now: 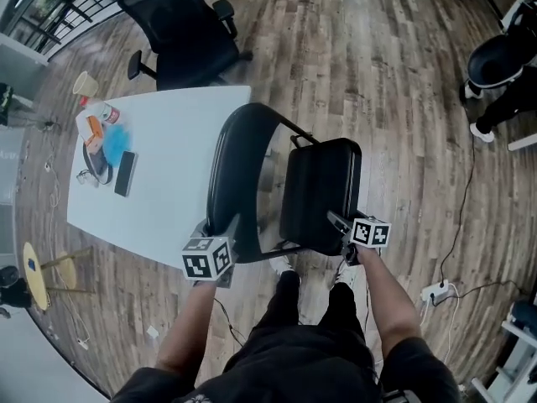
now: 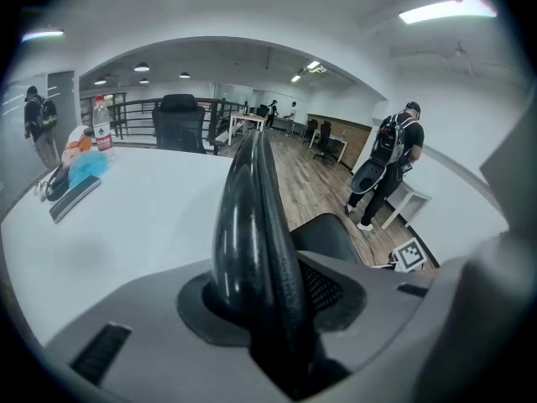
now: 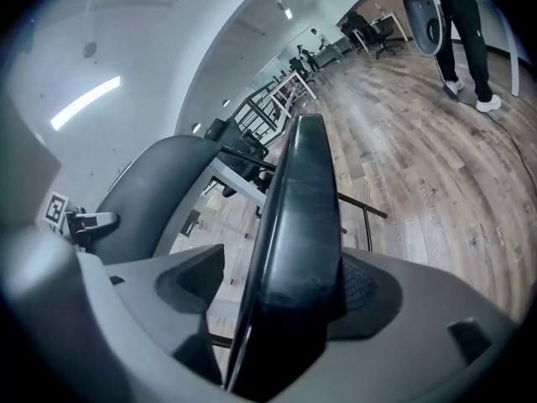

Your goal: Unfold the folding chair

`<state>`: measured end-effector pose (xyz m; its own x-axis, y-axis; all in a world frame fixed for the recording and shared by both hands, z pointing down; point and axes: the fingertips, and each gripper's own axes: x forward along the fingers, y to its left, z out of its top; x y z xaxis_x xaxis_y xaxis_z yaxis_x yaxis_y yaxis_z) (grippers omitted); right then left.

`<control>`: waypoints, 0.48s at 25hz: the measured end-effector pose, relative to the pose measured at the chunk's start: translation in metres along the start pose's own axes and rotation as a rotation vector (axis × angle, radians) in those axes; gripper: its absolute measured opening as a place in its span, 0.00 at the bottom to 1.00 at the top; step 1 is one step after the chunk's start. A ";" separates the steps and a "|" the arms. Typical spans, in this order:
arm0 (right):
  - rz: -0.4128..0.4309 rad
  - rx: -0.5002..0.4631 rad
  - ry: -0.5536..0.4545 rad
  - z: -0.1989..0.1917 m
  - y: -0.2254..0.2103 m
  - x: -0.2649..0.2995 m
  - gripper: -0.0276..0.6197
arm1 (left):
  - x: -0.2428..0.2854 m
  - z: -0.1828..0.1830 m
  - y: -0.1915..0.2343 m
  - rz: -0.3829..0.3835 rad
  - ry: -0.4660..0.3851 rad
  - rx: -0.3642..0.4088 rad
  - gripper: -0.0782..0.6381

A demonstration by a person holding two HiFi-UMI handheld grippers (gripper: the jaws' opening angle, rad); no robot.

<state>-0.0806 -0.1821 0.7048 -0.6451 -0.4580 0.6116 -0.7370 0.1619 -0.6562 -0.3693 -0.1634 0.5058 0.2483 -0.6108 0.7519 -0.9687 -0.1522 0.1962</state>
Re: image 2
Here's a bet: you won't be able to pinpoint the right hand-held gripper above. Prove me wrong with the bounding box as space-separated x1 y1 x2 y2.
388 236 438 274

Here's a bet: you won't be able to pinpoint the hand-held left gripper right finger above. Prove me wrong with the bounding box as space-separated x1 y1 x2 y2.
250 130 352 401

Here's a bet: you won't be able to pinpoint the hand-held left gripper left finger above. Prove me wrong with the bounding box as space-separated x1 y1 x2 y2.
208 129 279 336

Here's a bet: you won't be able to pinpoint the black folding chair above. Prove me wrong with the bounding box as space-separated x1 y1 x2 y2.
289 212 364 266

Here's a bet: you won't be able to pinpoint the black mesh office chair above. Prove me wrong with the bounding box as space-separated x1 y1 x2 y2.
151 93 227 156

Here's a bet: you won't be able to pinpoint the black round object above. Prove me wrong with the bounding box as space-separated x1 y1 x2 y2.
349 159 388 196

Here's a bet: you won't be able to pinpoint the white square table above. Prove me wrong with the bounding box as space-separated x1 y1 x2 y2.
0 146 238 348

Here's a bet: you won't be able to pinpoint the small desk with white legs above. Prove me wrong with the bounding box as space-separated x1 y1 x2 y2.
227 111 268 147

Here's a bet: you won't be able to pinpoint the long white desk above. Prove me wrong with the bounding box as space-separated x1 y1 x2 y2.
309 133 350 164

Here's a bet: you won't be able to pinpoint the black metal railing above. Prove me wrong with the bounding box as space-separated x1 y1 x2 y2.
79 97 253 144

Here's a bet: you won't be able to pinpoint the blue cloth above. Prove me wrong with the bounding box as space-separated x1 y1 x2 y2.
67 150 112 189

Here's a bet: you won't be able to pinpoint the clear water bottle red label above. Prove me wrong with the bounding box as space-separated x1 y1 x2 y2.
91 94 116 161

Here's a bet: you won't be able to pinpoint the dark flat phone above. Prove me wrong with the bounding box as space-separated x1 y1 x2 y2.
49 175 103 224

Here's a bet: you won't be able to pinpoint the orange and white tissue pack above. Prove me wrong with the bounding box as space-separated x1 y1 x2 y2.
61 125 95 166

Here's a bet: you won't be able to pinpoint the black headphones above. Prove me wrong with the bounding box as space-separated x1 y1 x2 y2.
44 163 71 203

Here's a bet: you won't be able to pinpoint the long ceiling light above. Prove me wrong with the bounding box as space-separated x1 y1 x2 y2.
398 0 498 25
20 29 65 44

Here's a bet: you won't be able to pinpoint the white table frame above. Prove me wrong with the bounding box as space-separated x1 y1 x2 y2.
380 180 434 231

